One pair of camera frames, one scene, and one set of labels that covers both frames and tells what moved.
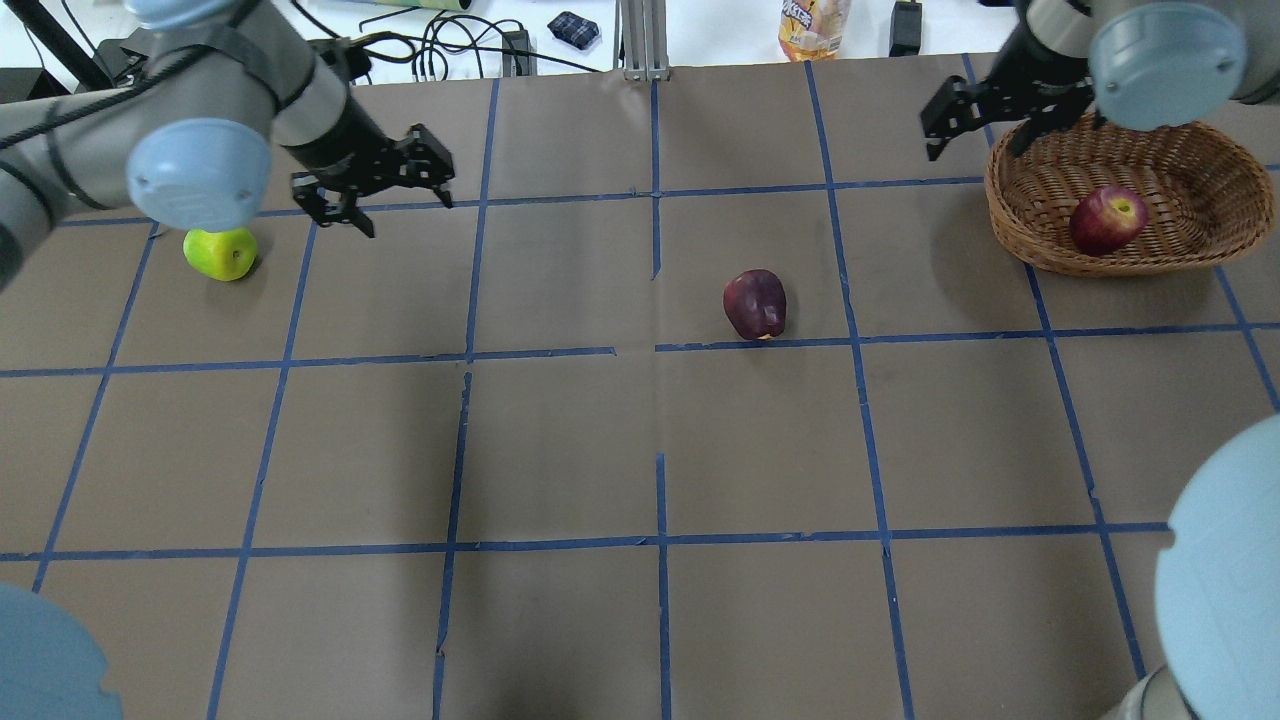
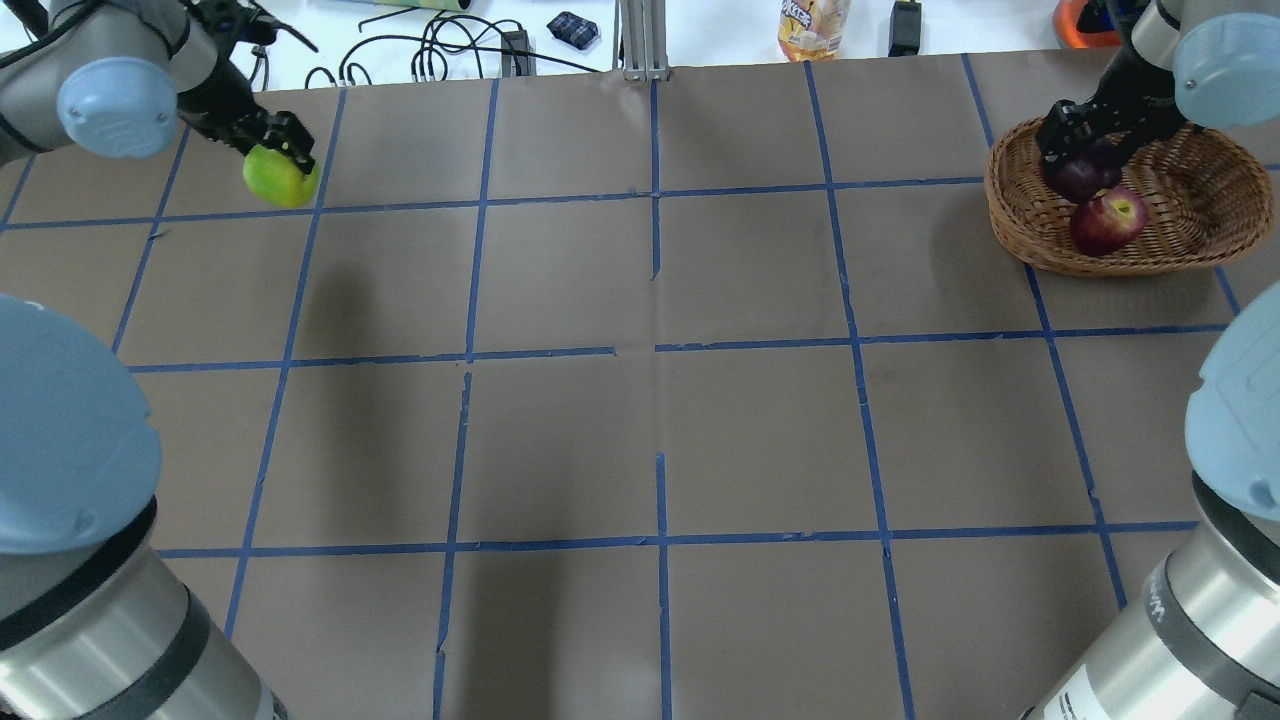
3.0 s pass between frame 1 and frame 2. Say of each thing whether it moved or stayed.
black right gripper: moved
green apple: moved
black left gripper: moved
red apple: stayed
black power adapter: stayed
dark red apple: moved
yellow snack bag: stayed
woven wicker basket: stayed
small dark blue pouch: stayed
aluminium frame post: stayed
